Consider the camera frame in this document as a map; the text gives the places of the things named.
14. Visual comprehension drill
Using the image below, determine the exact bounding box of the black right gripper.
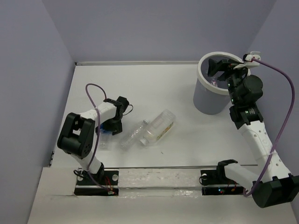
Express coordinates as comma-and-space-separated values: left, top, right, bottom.
208, 58, 252, 105

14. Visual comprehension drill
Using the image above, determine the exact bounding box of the small blue label bottle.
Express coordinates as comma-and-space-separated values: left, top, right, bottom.
98, 125, 112, 150

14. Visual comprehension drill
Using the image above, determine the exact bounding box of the crushed clear bottle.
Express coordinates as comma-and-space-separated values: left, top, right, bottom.
120, 120, 149, 149

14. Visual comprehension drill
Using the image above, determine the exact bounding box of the large ribbed clear bottle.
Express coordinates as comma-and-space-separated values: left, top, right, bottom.
139, 109, 176, 146

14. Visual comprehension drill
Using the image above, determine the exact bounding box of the clear slim bottle blue cap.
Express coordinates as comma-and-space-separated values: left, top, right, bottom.
209, 77, 219, 87

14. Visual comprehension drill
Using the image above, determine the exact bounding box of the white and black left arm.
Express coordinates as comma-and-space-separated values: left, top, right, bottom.
57, 96, 129, 184

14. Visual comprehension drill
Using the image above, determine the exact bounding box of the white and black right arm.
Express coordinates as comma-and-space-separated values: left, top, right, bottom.
202, 56, 299, 208

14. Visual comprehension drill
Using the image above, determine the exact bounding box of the grey bin with white rim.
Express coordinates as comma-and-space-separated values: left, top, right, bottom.
193, 51, 242, 115

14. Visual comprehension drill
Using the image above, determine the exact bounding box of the white foam strip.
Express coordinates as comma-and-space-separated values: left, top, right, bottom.
118, 168, 202, 197

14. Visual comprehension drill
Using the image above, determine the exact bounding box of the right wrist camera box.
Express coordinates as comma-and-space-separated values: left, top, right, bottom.
233, 51, 261, 70

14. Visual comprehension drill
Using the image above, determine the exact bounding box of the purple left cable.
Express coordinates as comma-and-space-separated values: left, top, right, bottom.
85, 83, 113, 194

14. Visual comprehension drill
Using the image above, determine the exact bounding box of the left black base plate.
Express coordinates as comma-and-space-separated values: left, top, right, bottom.
73, 168, 119, 196

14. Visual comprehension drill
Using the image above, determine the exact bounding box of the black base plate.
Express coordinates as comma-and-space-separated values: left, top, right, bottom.
73, 168, 119, 196
199, 160, 244, 196

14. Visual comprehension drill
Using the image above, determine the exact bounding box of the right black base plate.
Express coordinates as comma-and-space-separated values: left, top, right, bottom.
199, 160, 244, 196

